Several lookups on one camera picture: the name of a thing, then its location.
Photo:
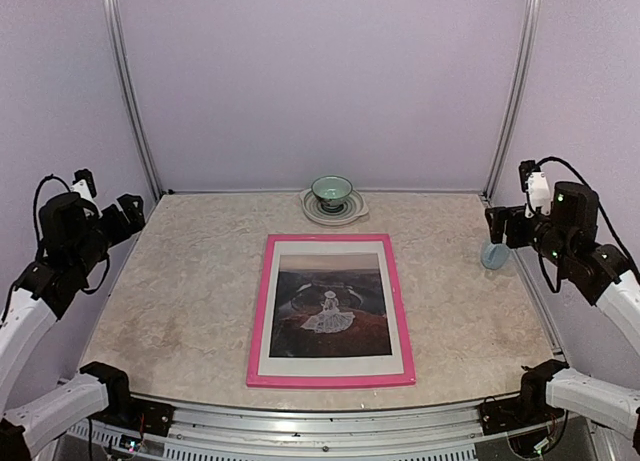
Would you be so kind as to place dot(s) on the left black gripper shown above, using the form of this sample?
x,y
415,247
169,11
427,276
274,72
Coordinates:
x,y
134,218

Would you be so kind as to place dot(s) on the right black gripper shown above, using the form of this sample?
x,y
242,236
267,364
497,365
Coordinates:
x,y
502,214

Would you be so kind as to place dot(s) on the pink wooden picture frame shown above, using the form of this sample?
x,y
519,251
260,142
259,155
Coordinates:
x,y
260,311

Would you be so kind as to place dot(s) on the white photo mat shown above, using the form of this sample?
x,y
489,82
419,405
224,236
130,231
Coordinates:
x,y
330,366

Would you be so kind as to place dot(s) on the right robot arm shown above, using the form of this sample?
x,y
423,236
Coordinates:
x,y
559,222

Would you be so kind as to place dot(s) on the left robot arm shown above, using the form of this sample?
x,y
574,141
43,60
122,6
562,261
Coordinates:
x,y
73,236

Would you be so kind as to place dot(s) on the light blue mug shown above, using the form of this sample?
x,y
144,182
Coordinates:
x,y
494,256

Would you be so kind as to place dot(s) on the striped ceramic plate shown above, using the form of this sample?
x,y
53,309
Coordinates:
x,y
353,208

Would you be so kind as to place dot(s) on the green ceramic bowl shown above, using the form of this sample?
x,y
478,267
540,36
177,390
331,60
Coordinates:
x,y
331,192

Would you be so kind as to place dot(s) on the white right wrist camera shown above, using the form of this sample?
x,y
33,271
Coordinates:
x,y
535,186

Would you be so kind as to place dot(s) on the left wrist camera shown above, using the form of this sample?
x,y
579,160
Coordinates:
x,y
84,184

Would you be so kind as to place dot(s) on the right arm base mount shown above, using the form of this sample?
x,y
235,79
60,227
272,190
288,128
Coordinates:
x,y
528,407

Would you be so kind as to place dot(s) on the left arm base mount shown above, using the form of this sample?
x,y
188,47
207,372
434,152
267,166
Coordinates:
x,y
125,410

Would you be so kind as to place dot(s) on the left aluminium corner post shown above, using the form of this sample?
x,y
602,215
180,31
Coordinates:
x,y
118,45

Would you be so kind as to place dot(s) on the aluminium corner post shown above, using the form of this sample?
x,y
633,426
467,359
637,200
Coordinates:
x,y
118,45
515,97

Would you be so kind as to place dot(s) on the right aluminium corner post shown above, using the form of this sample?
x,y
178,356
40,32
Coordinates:
x,y
515,97

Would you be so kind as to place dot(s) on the aluminium front rail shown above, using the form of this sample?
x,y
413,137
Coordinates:
x,y
443,432

